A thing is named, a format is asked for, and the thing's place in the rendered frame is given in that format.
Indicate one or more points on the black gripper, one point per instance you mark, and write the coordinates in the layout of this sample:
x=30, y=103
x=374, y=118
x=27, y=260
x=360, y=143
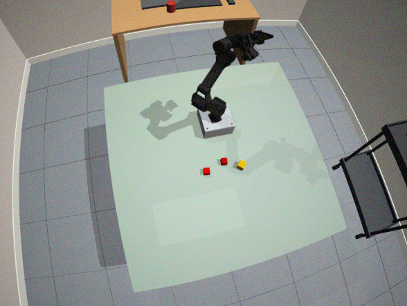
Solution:
x=250, y=39

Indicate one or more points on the yellow cube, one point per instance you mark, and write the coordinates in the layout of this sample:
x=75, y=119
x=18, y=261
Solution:
x=241, y=165

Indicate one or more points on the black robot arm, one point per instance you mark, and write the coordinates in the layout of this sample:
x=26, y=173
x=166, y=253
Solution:
x=224, y=57

